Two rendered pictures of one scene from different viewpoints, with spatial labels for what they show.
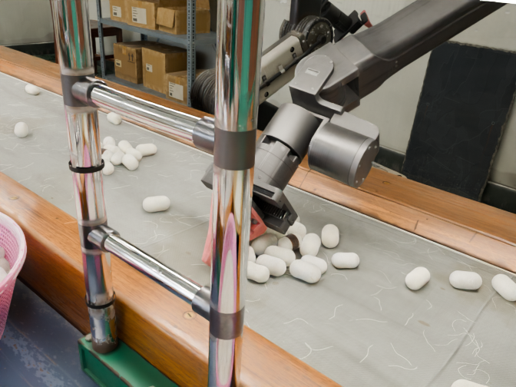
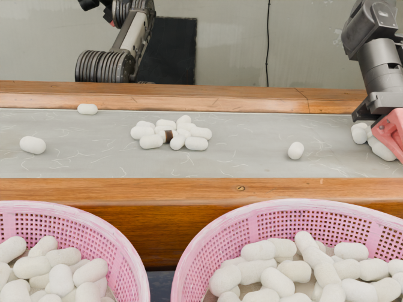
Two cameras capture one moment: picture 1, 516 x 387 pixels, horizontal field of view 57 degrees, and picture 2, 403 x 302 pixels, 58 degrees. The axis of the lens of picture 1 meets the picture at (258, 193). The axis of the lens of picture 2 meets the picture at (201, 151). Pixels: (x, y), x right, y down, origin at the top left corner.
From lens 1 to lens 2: 0.65 m
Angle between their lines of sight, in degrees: 39
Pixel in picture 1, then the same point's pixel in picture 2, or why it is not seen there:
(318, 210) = (344, 120)
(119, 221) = (300, 173)
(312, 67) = (379, 11)
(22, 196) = (240, 183)
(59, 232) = (337, 189)
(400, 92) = not seen: hidden behind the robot
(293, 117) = (393, 47)
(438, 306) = not seen: outside the picture
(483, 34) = (164, 8)
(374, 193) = (357, 99)
